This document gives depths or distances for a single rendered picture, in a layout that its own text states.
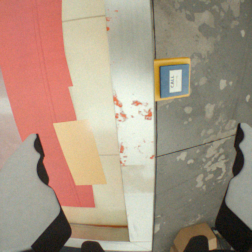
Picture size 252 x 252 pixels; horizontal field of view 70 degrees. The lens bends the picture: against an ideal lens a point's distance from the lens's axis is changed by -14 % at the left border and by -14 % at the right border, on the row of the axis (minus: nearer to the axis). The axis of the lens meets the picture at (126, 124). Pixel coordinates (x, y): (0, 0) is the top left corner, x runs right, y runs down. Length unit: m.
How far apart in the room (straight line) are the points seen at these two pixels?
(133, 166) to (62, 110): 0.10
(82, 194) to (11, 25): 0.25
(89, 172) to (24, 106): 0.13
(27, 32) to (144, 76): 0.14
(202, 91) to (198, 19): 0.67
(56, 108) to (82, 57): 0.07
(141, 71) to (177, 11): 1.56
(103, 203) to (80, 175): 0.06
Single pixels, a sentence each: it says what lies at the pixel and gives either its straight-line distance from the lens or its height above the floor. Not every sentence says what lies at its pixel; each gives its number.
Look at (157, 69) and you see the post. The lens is 0.62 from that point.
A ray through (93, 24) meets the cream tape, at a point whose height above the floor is 1.29.
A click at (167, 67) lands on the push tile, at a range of 0.61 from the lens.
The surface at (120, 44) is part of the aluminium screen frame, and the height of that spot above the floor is 1.33.
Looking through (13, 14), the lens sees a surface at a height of 1.26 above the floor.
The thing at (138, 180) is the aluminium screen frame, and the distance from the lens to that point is 0.24.
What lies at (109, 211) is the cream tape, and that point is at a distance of 0.35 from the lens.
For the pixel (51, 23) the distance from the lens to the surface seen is 0.23.
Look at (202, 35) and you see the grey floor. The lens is 1.86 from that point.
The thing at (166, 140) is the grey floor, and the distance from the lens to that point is 2.01.
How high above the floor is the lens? 1.50
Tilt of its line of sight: 59 degrees down
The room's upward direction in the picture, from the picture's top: 148 degrees clockwise
